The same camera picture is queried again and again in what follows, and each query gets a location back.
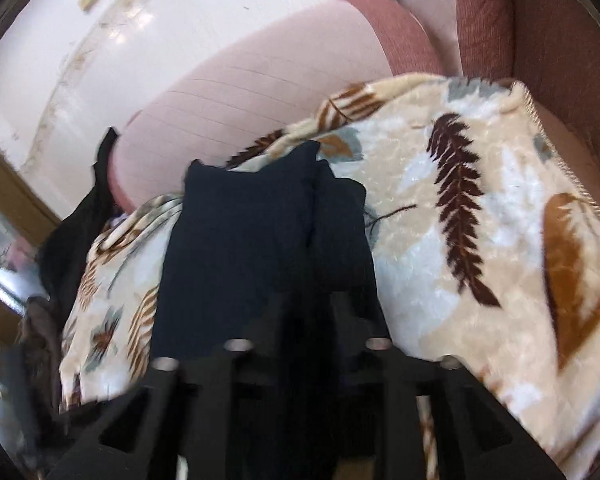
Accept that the navy zip jacket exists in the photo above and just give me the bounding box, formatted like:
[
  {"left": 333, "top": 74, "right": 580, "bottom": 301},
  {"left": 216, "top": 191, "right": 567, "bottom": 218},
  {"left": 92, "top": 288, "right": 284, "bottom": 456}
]
[{"left": 150, "top": 140, "right": 396, "bottom": 366}]

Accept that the wooden door frame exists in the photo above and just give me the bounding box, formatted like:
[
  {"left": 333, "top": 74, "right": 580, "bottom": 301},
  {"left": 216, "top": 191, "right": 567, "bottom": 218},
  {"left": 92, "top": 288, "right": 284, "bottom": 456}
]
[{"left": 0, "top": 122, "right": 63, "bottom": 233}]

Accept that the pink and red sofa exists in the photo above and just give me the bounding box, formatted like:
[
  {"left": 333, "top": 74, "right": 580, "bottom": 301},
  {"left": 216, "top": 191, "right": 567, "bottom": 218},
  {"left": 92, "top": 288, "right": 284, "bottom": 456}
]
[{"left": 107, "top": 0, "right": 600, "bottom": 213}]

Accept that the black garment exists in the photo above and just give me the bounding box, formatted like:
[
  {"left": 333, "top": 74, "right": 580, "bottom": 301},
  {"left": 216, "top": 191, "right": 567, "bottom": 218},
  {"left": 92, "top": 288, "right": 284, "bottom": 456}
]
[{"left": 34, "top": 127, "right": 125, "bottom": 313}]

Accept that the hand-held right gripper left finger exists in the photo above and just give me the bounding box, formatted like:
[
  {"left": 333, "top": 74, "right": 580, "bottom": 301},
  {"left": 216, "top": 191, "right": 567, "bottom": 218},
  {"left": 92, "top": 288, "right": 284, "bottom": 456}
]
[{"left": 45, "top": 292, "right": 303, "bottom": 480}]

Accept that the leaf printed blanket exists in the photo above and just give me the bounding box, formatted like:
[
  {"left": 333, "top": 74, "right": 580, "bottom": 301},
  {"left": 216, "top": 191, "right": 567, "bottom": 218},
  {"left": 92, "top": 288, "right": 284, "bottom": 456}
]
[{"left": 59, "top": 72, "right": 600, "bottom": 480}]

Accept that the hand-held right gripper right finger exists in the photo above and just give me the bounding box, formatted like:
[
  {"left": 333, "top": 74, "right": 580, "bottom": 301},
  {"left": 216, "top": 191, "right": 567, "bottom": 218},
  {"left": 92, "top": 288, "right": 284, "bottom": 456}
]
[{"left": 329, "top": 292, "right": 567, "bottom": 480}]

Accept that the brown fuzzy cloth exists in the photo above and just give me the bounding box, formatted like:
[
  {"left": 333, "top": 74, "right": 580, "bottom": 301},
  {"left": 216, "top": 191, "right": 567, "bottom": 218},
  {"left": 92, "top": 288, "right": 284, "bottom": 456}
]
[{"left": 16, "top": 296, "right": 65, "bottom": 413}]

